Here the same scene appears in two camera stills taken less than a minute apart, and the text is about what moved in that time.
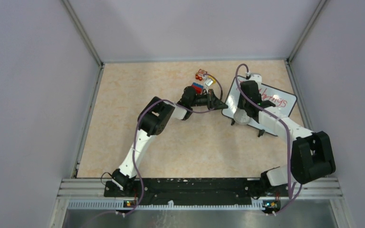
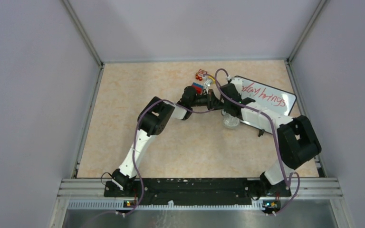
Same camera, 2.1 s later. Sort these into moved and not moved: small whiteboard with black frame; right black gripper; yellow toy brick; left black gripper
Moved: right black gripper
Not moved: left black gripper; small whiteboard with black frame; yellow toy brick
